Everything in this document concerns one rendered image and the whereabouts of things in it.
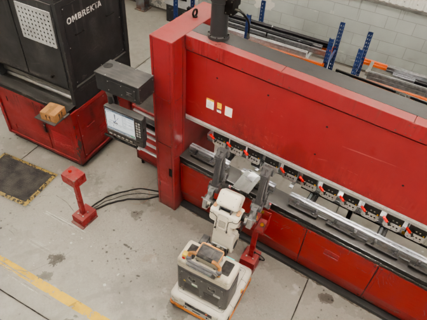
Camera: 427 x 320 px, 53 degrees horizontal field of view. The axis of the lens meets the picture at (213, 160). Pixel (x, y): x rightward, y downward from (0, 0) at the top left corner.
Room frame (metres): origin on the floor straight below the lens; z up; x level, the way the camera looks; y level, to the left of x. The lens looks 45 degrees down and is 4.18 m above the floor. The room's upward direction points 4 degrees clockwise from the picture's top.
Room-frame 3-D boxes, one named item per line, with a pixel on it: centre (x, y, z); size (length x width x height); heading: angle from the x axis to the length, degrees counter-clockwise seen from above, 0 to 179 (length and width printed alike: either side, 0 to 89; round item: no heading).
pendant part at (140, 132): (3.19, 0.87, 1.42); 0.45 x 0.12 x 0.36; 64
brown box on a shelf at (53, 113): (3.74, 1.89, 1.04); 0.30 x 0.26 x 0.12; 65
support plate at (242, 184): (2.93, -0.36, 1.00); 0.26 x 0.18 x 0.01; 150
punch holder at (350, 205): (2.56, -1.27, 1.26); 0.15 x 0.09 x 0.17; 60
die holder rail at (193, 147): (3.33, 0.04, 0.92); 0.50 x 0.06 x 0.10; 60
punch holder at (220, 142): (3.27, -0.06, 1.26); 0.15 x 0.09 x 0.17; 60
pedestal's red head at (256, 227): (2.64, -0.49, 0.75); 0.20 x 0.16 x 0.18; 64
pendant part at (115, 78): (3.29, 0.88, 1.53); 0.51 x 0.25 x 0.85; 64
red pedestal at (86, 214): (3.05, 1.49, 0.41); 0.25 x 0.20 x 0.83; 150
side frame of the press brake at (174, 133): (3.70, 0.32, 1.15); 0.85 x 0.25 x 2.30; 150
